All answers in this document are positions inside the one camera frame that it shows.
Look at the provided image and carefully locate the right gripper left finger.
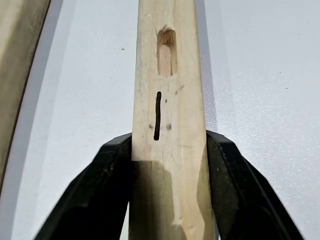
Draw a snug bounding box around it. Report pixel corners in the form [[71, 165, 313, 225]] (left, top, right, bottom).
[[34, 132, 133, 240]]

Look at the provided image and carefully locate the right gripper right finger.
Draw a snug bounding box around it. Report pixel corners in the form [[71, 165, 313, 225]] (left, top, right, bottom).
[[206, 129, 305, 240]]

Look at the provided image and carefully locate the wooden leg with slot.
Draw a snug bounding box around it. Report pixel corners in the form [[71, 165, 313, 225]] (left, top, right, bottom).
[[127, 0, 221, 240]]

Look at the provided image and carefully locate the wooden bar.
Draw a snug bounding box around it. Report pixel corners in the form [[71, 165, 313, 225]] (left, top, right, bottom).
[[0, 0, 52, 196]]

